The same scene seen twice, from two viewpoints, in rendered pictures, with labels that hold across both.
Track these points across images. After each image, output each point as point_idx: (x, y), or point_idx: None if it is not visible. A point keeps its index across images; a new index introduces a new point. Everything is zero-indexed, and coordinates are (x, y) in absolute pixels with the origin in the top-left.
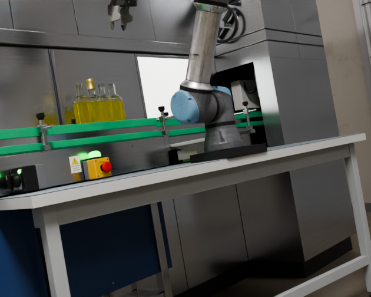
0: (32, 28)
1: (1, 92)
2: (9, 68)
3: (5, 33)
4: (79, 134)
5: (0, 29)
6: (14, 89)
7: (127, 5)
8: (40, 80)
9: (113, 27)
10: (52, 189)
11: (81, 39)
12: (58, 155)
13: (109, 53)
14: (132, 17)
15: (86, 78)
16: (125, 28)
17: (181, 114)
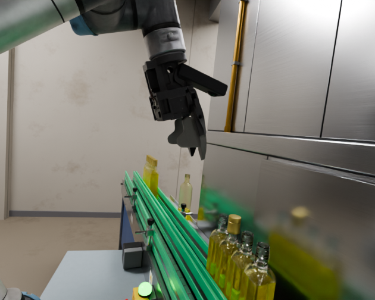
0: (259, 130)
1: (222, 189)
2: (231, 170)
3: (230, 137)
4: (162, 261)
5: (228, 133)
6: (230, 190)
7: (158, 120)
8: (250, 191)
9: (190, 152)
10: (100, 267)
11: (311, 147)
12: (148, 259)
13: (368, 187)
14: (178, 140)
15: (293, 214)
16: (201, 156)
17: None
